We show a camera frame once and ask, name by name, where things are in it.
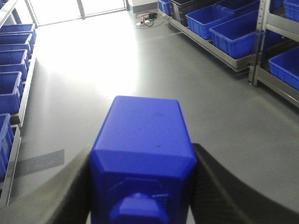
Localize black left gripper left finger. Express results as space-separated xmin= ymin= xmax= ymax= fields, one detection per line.
xmin=0 ymin=147 xmax=92 ymax=224

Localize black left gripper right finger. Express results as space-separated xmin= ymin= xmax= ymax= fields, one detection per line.
xmin=191 ymin=143 xmax=299 ymax=224

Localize blue plastic bottle part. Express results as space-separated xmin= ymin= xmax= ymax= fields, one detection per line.
xmin=90 ymin=96 xmax=197 ymax=224

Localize blue bin left shelf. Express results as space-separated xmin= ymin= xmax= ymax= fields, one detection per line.
xmin=0 ymin=72 xmax=24 ymax=114

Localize blue bin shelf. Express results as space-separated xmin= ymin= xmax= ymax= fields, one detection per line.
xmin=186 ymin=4 xmax=235 ymax=40
xmin=0 ymin=72 xmax=24 ymax=114
xmin=209 ymin=10 xmax=258 ymax=59

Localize right metal shelf rack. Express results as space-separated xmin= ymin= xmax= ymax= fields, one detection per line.
xmin=159 ymin=0 xmax=299 ymax=106

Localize blue bin right shelf front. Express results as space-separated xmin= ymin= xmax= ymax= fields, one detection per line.
xmin=209 ymin=10 xmax=258 ymax=59

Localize blue bin right shelf middle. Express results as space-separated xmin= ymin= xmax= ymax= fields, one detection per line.
xmin=186 ymin=4 xmax=235 ymax=40

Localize blue bin far right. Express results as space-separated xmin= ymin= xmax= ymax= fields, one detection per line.
xmin=269 ymin=47 xmax=299 ymax=91

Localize power strip with cables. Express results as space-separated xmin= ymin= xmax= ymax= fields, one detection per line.
xmin=135 ymin=11 xmax=164 ymax=29

